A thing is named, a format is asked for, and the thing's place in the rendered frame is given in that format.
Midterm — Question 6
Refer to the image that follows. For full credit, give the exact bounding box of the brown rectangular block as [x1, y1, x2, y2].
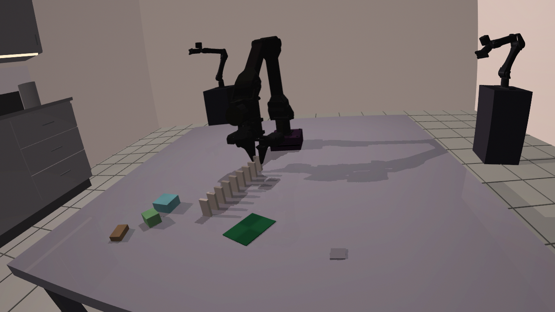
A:
[110, 224, 129, 241]

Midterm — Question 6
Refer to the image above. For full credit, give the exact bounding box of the green block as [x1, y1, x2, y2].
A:
[141, 208, 162, 228]

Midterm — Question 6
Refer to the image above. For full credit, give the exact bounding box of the teal block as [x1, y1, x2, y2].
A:
[153, 193, 180, 214]

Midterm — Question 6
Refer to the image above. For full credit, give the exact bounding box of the green flat mat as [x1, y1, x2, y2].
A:
[222, 213, 276, 246]

